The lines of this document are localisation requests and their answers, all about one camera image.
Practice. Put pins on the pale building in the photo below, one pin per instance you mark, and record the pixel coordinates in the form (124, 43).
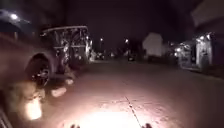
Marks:
(152, 44)

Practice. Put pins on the dark asphalt road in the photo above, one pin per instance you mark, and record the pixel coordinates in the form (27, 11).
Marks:
(133, 86)

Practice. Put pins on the truck with metal frame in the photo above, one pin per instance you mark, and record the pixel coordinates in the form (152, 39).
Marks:
(71, 45)

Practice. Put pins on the dark car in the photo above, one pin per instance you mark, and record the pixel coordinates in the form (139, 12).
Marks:
(20, 63)

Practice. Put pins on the robot's own part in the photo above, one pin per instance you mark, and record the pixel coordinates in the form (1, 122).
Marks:
(146, 126)
(75, 126)

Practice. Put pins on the lit building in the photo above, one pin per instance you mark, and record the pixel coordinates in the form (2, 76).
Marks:
(203, 50)

